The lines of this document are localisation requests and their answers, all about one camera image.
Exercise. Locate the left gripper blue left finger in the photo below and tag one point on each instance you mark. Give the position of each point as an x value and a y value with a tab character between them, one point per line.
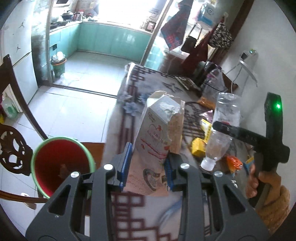
124	164

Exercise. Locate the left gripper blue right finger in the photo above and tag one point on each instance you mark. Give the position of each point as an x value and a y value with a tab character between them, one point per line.
171	167

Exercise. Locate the yellow orange box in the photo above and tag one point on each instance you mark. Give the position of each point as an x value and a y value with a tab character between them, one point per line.
198	147

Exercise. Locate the torn pink white carton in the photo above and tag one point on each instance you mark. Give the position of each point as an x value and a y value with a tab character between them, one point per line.
159	133

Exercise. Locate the teal kitchen cabinets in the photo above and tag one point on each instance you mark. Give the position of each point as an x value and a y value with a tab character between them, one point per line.
99	38

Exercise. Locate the green kitchen trash bin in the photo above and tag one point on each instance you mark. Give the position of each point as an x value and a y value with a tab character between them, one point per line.
58	63

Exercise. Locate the right hand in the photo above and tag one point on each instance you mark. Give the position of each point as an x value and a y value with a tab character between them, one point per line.
271	178

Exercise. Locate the orange snack wrapper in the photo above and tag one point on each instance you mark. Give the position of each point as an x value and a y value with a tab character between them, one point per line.
234	164

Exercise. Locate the patterned tablecloth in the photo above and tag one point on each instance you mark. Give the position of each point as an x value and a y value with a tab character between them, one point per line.
208	207

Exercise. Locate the red bin with green rim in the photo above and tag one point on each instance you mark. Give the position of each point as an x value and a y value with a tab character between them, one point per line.
55	159

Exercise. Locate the bag of orange snacks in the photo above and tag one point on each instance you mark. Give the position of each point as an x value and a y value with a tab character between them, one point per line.
212	86

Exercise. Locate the dark wooden chair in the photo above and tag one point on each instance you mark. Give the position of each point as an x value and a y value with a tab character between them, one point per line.
16	154

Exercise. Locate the black handbag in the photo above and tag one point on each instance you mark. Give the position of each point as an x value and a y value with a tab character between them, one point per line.
192	38

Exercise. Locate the red plaid cloth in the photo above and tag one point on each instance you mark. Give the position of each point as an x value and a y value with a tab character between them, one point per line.
173	31

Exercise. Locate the white refrigerator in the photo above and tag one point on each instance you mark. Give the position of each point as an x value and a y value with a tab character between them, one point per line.
16	42

